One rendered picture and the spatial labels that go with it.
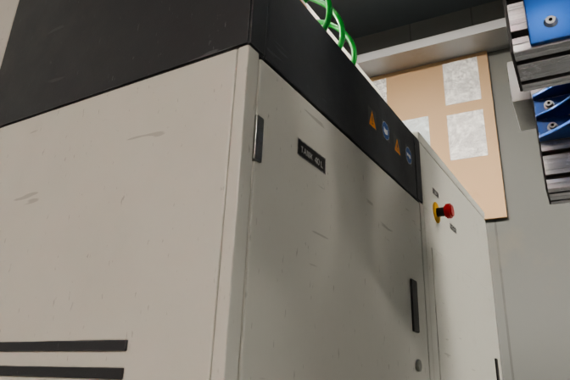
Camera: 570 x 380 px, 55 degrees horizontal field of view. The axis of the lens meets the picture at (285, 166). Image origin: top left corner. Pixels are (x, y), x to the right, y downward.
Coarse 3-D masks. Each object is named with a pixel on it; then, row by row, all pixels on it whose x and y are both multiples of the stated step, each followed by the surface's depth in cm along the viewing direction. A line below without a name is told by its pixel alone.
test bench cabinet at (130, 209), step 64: (192, 64) 73; (256, 64) 70; (0, 128) 95; (64, 128) 84; (128, 128) 76; (192, 128) 69; (0, 192) 87; (64, 192) 78; (128, 192) 71; (192, 192) 65; (0, 256) 81; (64, 256) 73; (128, 256) 67; (192, 256) 62; (0, 320) 76; (64, 320) 69; (128, 320) 63; (192, 320) 58
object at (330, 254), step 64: (256, 128) 67; (320, 128) 83; (256, 192) 65; (320, 192) 79; (384, 192) 103; (256, 256) 62; (320, 256) 76; (384, 256) 97; (256, 320) 60; (320, 320) 73; (384, 320) 92
